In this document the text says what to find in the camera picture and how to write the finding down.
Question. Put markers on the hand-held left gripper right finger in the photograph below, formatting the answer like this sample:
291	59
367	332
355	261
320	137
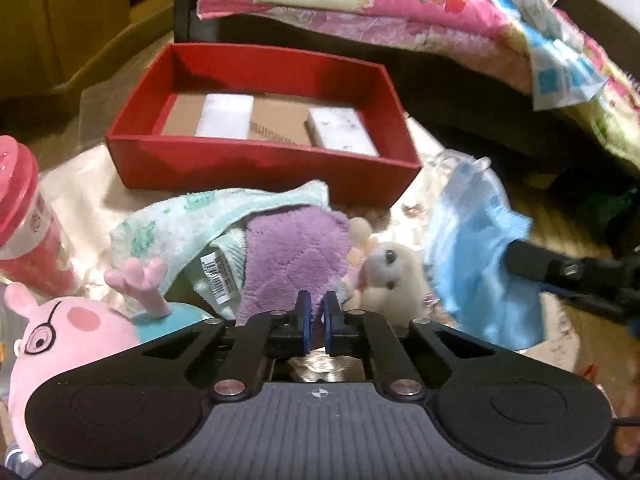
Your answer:
330	317

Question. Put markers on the wooden cabinet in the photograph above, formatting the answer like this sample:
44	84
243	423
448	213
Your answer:
75	10

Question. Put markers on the pack of blue face masks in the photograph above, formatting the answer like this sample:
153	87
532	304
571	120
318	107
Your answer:
470	260

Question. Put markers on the pink lidded plastic jar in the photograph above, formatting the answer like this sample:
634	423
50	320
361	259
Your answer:
20	175

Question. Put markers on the blue checked blanket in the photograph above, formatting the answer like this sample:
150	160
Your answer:
555	75

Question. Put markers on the pink pig plush toy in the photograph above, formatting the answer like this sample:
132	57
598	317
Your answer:
75	332

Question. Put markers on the white plush toy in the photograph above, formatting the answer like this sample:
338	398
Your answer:
400	285

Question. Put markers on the red cardboard box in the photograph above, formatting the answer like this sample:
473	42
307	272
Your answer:
250	167

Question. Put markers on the dark cloth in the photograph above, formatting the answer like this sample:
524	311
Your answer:
607	202

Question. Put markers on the mint green towel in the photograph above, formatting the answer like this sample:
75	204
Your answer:
170	220

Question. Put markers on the brown cardboard liner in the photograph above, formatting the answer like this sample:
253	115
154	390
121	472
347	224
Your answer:
280	116

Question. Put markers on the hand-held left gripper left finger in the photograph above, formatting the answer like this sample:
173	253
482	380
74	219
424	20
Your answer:
303	317

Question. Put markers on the purple quilted cloth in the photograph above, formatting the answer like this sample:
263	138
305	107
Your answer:
292	255

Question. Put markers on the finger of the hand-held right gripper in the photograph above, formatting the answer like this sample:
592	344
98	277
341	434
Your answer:
540	265
615	305

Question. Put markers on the cream tablecloth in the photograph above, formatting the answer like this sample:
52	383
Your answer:
85	185

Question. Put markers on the dark wooden bed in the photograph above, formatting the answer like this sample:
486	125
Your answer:
190	15

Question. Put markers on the speckled white foam block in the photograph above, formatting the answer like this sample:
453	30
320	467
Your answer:
341	132

